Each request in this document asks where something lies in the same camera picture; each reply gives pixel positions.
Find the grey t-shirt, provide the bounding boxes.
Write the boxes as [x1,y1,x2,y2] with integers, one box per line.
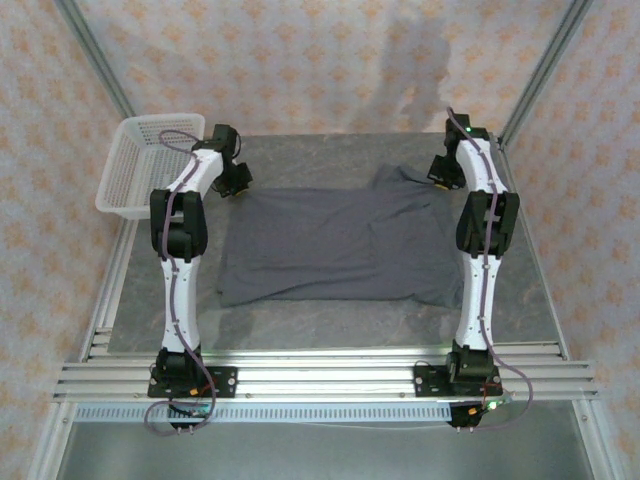
[216,162,466,310]

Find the white perforated plastic basket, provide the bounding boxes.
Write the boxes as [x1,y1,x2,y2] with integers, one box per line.
[94,113,207,221]

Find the left small circuit board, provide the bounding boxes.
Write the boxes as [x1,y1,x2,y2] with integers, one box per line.
[172,403,221,419]

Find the small circuit board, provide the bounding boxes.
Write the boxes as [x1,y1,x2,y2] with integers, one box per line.
[467,398,514,416]
[172,403,221,419]

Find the right small circuit board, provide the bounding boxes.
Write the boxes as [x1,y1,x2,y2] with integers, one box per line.
[467,398,514,416]

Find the right aluminium table rail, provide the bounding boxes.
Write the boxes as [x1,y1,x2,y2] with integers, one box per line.
[494,133,571,360]

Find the right aluminium frame post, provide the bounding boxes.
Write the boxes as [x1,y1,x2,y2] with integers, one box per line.
[499,0,594,146]

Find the aluminium frame post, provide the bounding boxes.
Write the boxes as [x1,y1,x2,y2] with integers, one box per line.
[57,0,136,119]
[499,0,594,146]

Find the left aluminium frame post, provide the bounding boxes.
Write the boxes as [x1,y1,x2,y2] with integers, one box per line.
[57,0,136,119]

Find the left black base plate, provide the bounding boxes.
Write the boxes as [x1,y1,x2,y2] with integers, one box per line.
[147,366,238,400]

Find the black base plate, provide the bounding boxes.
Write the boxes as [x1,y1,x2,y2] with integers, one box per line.
[413,363,501,400]
[147,366,238,400]

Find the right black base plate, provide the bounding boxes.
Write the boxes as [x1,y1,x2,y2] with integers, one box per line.
[413,363,501,400]

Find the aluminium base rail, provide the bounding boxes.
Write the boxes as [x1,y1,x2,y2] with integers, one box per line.
[52,349,601,401]

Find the slotted grey cable duct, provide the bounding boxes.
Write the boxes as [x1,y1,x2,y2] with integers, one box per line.
[74,403,454,424]

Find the right lower frame rail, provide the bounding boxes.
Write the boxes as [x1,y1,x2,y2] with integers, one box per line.
[572,399,629,480]

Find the frame rail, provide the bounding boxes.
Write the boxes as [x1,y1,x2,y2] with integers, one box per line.
[572,399,629,480]
[27,399,76,480]

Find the left lower frame rail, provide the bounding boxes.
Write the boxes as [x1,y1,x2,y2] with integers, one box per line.
[27,399,76,480]

